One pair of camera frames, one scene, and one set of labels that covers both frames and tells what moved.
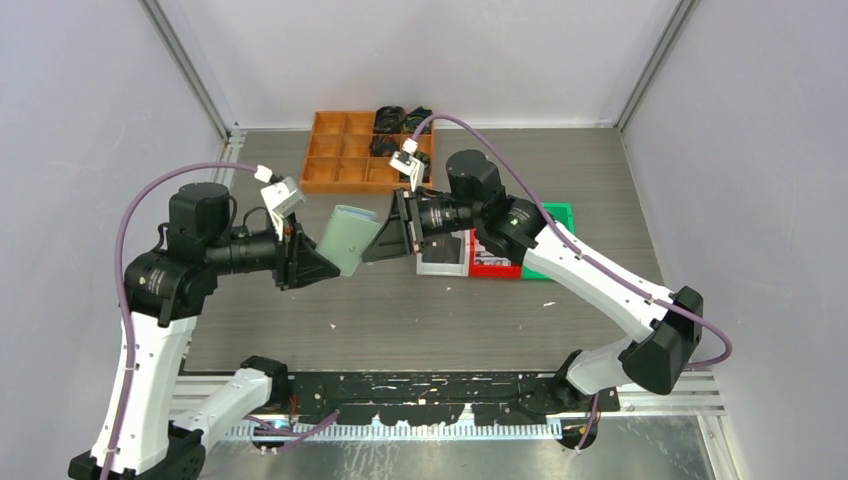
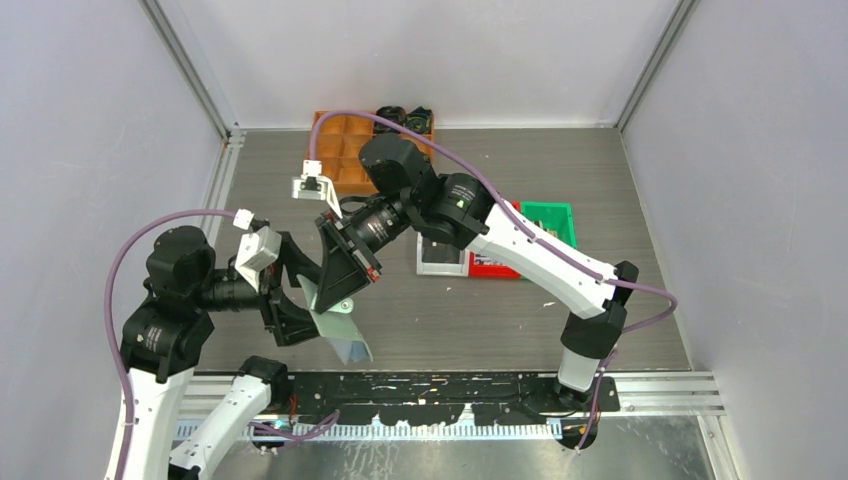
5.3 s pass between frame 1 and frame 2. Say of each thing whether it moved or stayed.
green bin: stayed
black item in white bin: stayed
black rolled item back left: stayed
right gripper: moved
